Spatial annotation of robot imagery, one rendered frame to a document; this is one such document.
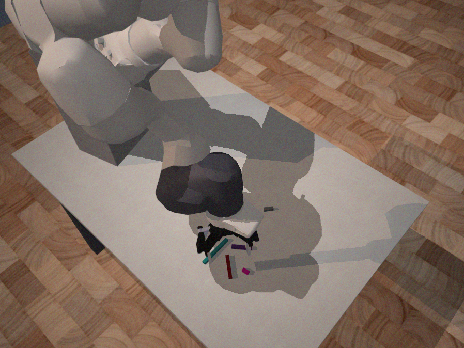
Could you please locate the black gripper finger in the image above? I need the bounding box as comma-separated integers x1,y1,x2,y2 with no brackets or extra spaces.
196,226,224,264
232,231,259,256

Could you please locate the turquoise rod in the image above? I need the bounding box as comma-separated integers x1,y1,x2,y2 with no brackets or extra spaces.
202,238,228,265

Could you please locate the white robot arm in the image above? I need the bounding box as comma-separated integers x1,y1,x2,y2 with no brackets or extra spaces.
5,0,264,238

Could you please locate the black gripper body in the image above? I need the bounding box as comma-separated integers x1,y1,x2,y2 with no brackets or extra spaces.
208,223,234,236

